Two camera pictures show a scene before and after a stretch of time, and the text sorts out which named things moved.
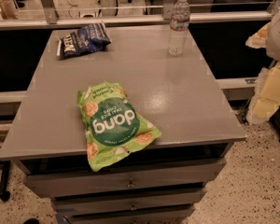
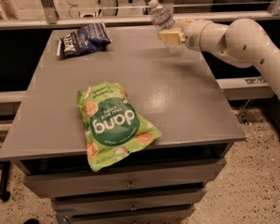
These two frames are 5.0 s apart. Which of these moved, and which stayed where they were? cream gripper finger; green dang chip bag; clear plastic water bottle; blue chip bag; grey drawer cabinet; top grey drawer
Moved: cream gripper finger; clear plastic water bottle
Stayed: green dang chip bag; top grey drawer; blue chip bag; grey drawer cabinet
